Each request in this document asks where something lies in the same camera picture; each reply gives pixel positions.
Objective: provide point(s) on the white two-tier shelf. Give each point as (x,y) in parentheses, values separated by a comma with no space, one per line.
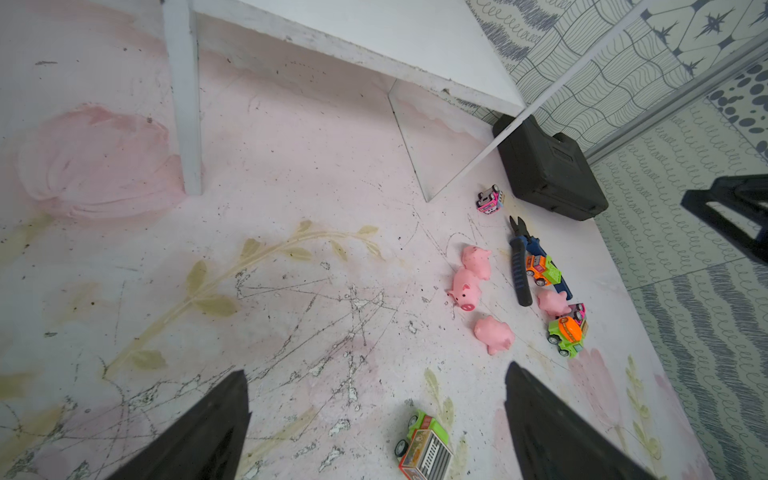
(436,45)

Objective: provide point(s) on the black plastic tool case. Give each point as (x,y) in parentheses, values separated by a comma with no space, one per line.
(551,172)

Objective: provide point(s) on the blue handled cutting pliers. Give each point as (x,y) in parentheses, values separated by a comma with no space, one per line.
(523,243)

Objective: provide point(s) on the pink teal toy truck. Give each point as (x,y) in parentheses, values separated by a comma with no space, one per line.
(490,200)

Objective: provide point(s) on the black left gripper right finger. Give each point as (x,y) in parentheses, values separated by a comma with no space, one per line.
(552,441)

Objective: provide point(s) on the pink green toy truck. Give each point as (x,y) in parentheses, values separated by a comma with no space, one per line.
(578,313)

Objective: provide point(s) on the green orange toy mixer truck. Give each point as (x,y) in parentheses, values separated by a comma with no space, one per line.
(567,334)

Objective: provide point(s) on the orange green toy dump truck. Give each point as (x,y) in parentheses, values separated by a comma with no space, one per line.
(541,269)

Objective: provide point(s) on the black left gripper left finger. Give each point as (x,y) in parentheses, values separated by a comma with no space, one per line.
(205,443)

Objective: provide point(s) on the pink rubber pig toy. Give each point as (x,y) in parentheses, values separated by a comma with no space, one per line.
(495,335)
(477,260)
(465,290)
(553,303)

